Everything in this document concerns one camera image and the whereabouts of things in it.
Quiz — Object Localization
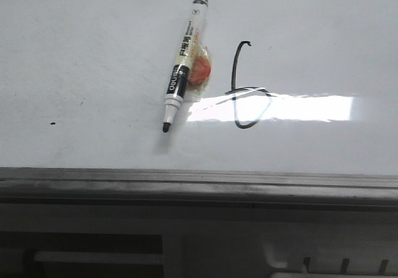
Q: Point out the white black whiteboard marker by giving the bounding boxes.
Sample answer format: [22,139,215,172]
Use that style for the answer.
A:
[162,0,208,132]

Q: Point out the white whiteboard with aluminium frame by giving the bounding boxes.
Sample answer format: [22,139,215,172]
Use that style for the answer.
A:
[1,0,397,206]

